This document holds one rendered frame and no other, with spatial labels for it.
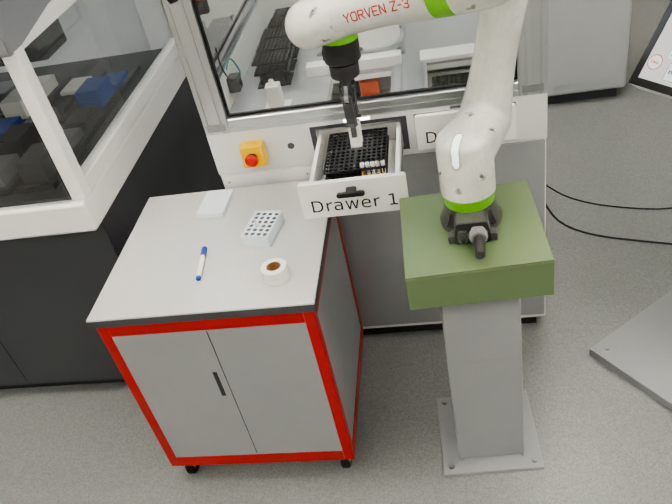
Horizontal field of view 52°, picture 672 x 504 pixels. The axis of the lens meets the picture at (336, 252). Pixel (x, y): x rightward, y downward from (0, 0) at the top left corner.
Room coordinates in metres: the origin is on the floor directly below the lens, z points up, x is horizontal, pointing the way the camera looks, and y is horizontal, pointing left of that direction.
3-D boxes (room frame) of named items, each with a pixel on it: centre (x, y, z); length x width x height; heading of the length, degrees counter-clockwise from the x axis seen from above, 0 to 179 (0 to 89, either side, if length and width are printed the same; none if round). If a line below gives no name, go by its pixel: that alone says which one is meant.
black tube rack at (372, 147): (1.75, -0.12, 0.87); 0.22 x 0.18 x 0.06; 167
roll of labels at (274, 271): (1.43, 0.17, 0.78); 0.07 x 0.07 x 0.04
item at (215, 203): (1.85, 0.33, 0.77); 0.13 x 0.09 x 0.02; 164
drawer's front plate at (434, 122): (1.78, -0.45, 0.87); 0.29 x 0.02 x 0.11; 77
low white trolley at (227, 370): (1.65, 0.32, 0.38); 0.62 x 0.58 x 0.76; 77
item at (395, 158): (1.76, -0.13, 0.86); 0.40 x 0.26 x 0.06; 167
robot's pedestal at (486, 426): (1.36, -0.34, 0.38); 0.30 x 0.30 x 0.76; 80
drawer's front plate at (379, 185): (1.56, -0.08, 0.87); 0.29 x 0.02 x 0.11; 77
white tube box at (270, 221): (1.64, 0.19, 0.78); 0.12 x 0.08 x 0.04; 156
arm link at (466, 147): (1.37, -0.35, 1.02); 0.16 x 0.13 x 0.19; 147
